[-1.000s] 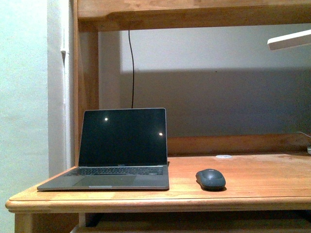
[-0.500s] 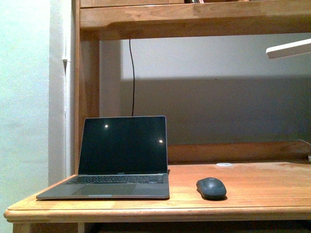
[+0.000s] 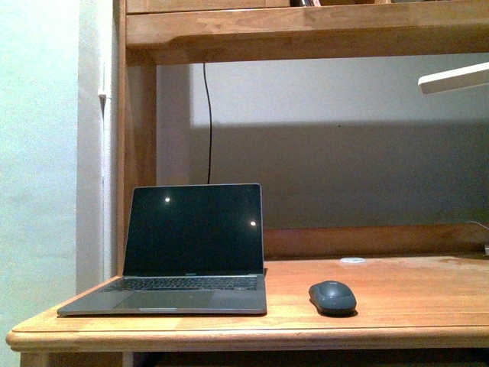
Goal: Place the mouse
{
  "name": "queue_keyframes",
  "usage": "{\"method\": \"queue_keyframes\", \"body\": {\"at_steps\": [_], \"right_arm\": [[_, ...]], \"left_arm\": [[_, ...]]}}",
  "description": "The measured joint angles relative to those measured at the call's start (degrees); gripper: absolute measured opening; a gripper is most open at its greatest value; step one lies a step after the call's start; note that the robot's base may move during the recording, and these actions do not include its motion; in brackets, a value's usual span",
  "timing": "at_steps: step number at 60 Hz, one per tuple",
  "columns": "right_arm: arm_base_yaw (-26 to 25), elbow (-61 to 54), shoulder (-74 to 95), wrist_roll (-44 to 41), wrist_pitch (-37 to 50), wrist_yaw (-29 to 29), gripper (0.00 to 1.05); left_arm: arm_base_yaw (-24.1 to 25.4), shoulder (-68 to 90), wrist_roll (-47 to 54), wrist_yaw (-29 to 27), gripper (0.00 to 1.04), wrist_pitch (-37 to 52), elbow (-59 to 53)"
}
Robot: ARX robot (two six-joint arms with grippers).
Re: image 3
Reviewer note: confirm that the white round sticker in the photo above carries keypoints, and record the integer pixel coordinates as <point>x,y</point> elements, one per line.
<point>353,260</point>

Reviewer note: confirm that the books on upper shelf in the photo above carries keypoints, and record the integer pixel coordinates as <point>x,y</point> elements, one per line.
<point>305,3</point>

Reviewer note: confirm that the wooden desk with hutch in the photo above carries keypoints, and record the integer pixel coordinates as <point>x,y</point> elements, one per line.
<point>420,287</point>

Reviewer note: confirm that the white desk lamp head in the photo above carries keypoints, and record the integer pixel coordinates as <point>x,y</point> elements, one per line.
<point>450,80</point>

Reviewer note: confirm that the dark grey computer mouse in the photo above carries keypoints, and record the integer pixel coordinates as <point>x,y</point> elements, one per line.
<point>333,299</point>

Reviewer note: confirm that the grey open laptop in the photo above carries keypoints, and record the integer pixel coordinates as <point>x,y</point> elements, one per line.
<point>195,249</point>

